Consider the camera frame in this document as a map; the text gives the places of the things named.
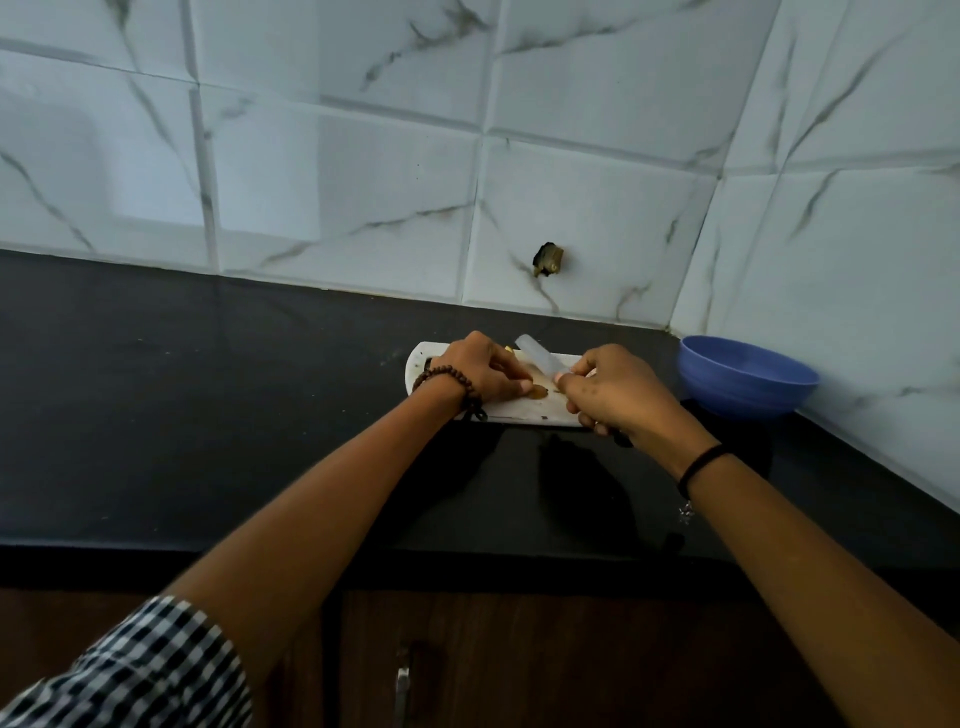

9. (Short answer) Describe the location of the blue plastic bowl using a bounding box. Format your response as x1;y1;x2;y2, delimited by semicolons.
677;335;821;420

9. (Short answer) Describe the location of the steel kitchen knife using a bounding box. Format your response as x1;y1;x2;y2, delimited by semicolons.
514;334;636;450

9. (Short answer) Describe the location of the person's right hand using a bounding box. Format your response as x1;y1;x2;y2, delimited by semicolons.
554;344;719;483

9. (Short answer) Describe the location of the brown bead bracelet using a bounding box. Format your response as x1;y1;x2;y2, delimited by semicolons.
411;365;490;424

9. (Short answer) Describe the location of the black wristband with charm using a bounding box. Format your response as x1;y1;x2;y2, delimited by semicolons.
676;443;733;523

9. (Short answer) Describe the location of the person's left forearm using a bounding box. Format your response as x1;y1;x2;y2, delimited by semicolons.
164;378;466;684

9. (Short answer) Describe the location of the white cutting board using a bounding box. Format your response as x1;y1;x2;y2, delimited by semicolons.
405;341;599;429

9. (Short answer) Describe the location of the person's left hand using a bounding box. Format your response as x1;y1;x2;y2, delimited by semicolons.
431;330;535;403

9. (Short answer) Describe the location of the black white checkered shirt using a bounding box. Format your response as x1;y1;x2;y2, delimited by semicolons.
0;596;255;728

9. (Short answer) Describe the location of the person's right forearm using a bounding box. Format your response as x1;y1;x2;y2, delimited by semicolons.
686;453;960;728

